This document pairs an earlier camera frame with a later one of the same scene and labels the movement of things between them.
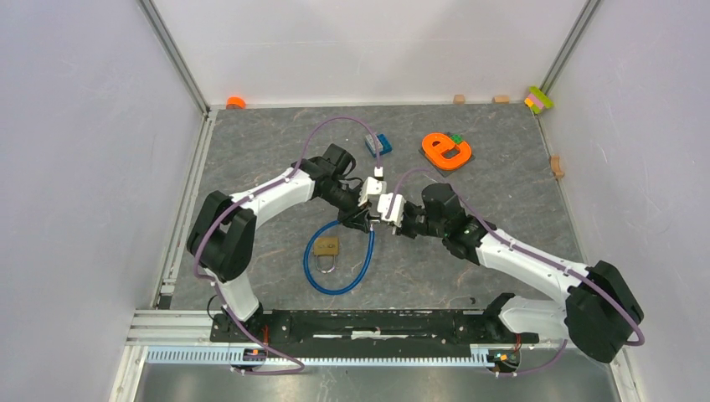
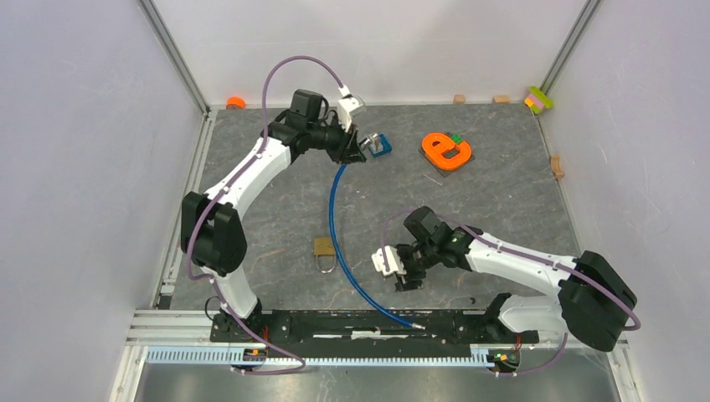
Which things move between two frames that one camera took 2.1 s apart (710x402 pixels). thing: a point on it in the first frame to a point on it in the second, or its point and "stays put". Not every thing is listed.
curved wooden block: x=556 y=167 stays put
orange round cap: x=235 y=102 stays put
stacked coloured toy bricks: x=537 y=100 stays put
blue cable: x=360 y=278 to x=376 y=145
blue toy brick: x=384 y=146 stays put
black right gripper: x=402 y=229 to x=405 y=282
